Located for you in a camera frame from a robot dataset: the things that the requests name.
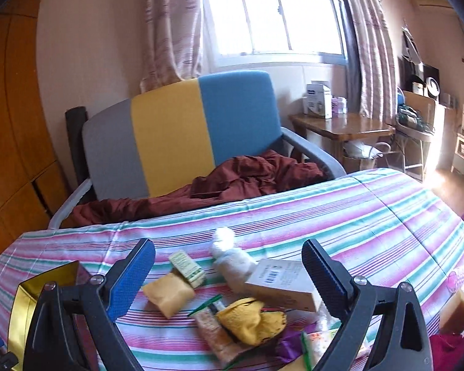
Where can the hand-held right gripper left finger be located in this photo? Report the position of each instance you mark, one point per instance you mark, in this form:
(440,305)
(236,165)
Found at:
(129,282)

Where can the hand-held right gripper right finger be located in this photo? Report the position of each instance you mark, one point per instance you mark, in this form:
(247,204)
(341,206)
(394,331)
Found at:
(324,274)

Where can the pale yellow packet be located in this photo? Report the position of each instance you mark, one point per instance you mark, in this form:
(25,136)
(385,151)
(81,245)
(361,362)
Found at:
(170,295)

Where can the white cardboard box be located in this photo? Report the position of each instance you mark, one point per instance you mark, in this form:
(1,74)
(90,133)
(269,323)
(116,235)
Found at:
(282,282)

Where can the small green label box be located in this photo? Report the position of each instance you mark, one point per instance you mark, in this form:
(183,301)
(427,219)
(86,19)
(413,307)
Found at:
(185,266)

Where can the white bundle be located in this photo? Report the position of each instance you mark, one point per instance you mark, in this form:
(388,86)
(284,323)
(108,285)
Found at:
(236,268)

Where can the gold lined gift box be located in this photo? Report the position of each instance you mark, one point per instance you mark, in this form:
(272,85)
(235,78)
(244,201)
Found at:
(21,317)

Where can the striped bed sheet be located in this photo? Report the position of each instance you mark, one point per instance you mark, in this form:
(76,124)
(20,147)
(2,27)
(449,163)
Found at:
(294,216)

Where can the green-edged clear packet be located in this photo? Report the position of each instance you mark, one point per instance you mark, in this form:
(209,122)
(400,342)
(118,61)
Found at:
(321,346)

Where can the purple wrapper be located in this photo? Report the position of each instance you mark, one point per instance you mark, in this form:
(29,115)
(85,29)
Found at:
(290,346)

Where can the yellow knitted cloth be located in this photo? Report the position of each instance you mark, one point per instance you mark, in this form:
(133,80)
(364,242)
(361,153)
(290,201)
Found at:
(247,320)

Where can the maroon blanket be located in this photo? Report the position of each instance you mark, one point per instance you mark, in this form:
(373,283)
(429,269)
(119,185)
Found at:
(247,177)

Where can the white plastic bag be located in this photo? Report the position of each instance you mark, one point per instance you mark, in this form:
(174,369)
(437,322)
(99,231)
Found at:
(359,150)

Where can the pink dotted pouch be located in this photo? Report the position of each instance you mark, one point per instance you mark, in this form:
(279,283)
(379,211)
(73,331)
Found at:
(458,278)

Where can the tan soap block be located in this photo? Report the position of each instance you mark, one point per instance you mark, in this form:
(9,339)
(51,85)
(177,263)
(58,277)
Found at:
(456,311)

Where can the wooden side table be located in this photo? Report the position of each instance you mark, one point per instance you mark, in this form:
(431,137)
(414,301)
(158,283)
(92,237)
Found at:
(348,125)

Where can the dark red cloth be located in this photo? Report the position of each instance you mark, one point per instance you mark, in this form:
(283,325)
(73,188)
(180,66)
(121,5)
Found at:
(452,355)

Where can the grey yellow blue armchair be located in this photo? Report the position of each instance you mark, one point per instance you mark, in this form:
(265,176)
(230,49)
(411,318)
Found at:
(166,135)

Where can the white metal rack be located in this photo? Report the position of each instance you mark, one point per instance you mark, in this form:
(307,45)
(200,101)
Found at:
(413,135)

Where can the white carton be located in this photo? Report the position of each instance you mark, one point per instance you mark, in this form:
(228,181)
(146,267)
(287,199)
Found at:
(317,100)

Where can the wooden wardrobe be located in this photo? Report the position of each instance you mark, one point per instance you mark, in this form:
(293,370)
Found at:
(15,123)

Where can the pink patterned curtain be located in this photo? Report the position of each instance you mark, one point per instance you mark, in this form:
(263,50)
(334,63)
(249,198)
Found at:
(170,27)
(371,46)

